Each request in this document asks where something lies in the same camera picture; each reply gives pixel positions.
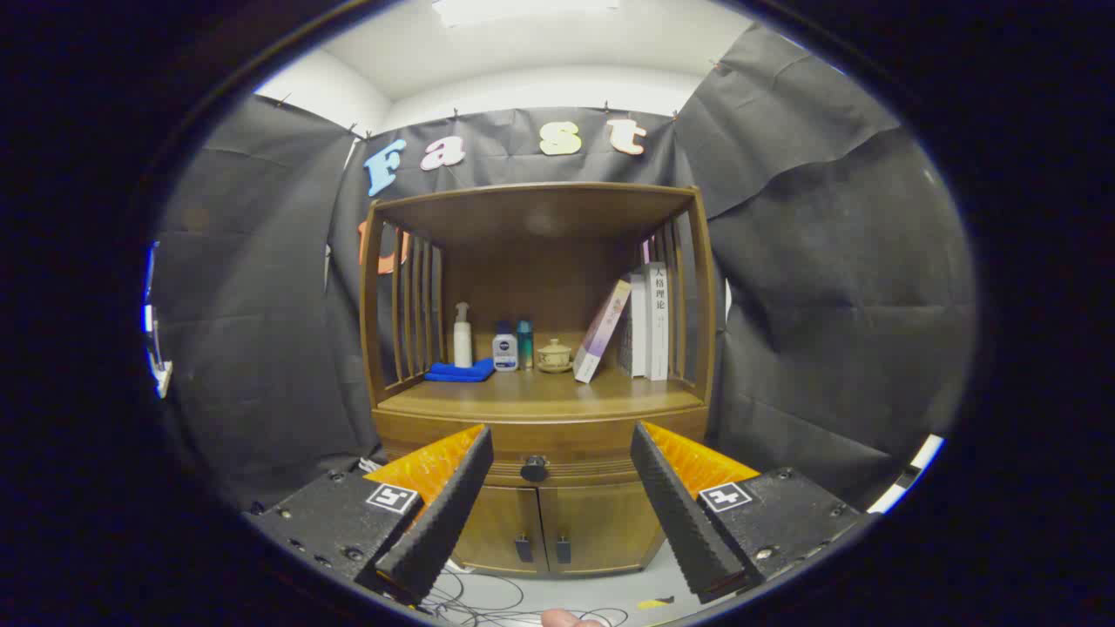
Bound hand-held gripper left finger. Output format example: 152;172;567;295
244;424;495;606

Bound wooden countertop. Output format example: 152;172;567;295
376;370;706;419

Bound purple and white book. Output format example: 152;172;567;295
573;279;633;384

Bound white and blue equipment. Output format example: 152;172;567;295
142;242;173;400

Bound black floor cables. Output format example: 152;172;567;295
418;562;628;627

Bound ceiling light panel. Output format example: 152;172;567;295
431;0;621;29

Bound wooden cabinet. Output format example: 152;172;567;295
359;181;720;577

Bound book with grey patterned cover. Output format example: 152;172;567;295
618;272;647;378

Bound blue folded cloth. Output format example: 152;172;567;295
424;357;496;383

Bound thick white book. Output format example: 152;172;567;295
645;261;670;381

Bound wooden cabinet door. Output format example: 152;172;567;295
538;483;667;574
451;483;550;576

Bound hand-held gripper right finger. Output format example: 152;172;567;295
630;421;876;604

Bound wooden drawer with black knob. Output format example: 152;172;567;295
373;405;711;489

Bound white bottle with blue cap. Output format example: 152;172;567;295
492;320;519;373

